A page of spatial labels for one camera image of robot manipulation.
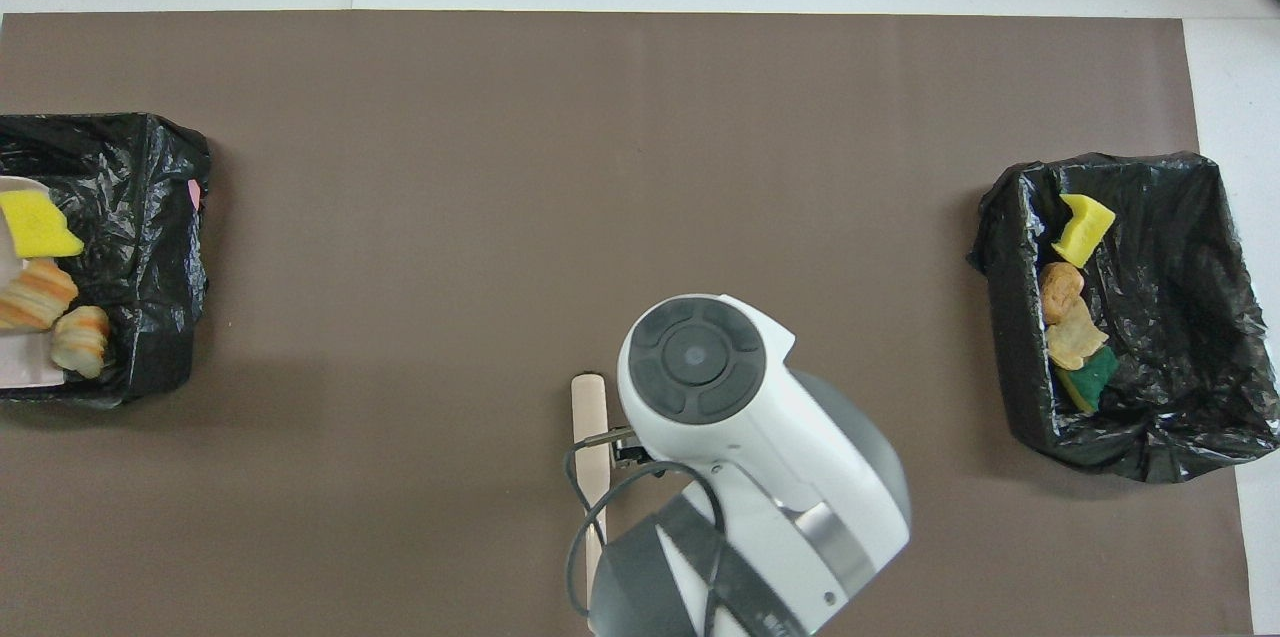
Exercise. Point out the pale pink plastic dustpan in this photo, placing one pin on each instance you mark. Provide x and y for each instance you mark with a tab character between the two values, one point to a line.
25	367

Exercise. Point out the brown oval bread bun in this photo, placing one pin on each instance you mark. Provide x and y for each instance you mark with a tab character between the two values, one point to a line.
1060	289

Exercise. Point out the beige brush black bristles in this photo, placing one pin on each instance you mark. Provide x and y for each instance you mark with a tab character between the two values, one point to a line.
590	407

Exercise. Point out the yellow sponge piece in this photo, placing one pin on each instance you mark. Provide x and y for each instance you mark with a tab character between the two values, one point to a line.
1083	232
1092	379
35	227

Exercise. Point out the bin with black bag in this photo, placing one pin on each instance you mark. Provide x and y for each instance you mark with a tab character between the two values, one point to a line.
140	247
1170	317

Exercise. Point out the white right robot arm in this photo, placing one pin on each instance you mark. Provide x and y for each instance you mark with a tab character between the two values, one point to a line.
760	417

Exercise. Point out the brown table mat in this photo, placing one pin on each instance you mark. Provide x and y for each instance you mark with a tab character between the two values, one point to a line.
500	167

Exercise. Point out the striped croissant bread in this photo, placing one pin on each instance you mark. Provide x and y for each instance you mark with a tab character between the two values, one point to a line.
35	295
80	342

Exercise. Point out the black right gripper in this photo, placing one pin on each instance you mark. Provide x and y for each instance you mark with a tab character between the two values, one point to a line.
638	455

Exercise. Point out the pale torn bread piece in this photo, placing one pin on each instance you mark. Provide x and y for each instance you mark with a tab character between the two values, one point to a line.
1075	342

